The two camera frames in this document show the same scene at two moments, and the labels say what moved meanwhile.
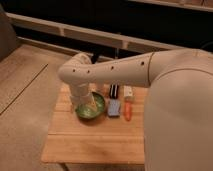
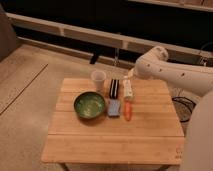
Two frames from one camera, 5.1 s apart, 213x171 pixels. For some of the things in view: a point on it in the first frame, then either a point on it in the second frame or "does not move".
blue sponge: [114, 107] does not move
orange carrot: [128, 110] does not move
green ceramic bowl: [83, 110] does not move
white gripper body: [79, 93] → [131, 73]
